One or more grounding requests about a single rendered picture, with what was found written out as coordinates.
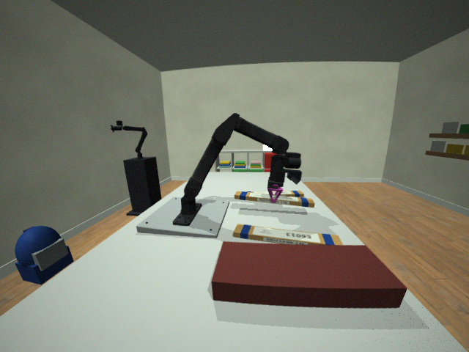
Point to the white electrode pack with printed label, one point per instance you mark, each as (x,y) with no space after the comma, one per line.
(284,193)

